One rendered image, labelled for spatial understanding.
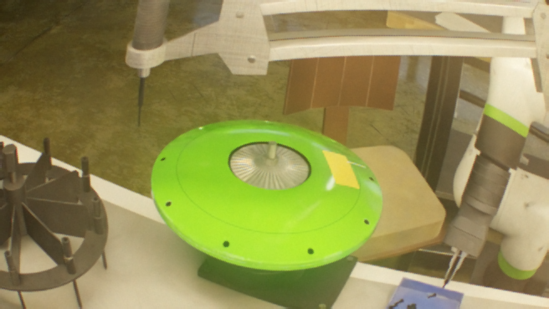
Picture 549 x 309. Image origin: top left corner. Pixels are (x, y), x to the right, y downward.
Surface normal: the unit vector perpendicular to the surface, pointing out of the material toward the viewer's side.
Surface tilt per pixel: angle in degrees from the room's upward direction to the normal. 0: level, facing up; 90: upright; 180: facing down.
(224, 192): 11
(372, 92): 90
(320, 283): 0
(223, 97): 0
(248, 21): 90
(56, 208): 87
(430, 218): 0
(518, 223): 90
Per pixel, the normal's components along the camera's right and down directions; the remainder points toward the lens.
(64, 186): 0.69, 0.42
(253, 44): -0.08, 0.54
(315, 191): 0.23, -0.76
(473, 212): -0.47, 0.12
